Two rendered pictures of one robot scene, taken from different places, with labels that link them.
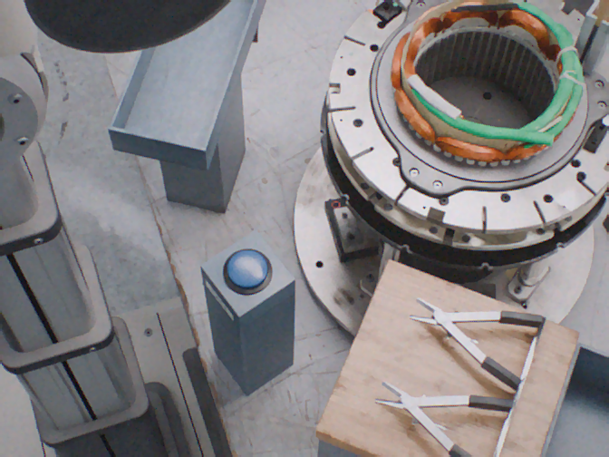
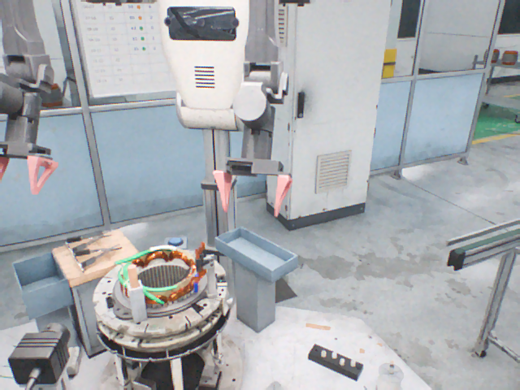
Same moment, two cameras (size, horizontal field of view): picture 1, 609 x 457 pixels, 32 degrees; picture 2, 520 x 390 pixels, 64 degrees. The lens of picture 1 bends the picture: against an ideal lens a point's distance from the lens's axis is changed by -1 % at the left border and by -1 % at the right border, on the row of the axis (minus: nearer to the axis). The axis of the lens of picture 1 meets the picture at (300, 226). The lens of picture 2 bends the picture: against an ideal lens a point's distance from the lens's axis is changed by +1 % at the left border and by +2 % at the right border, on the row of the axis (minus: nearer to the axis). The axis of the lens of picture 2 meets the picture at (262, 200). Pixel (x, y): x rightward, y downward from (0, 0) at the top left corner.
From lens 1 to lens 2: 152 cm
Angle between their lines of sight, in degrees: 80
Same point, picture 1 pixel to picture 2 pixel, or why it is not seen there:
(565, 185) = (106, 288)
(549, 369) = (71, 269)
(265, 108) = (272, 347)
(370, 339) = (126, 244)
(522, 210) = (114, 274)
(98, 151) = not seen: outside the picture
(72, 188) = not seen: outside the picture
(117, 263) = not seen: outside the picture
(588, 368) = (61, 293)
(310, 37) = (299, 379)
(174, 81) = (253, 252)
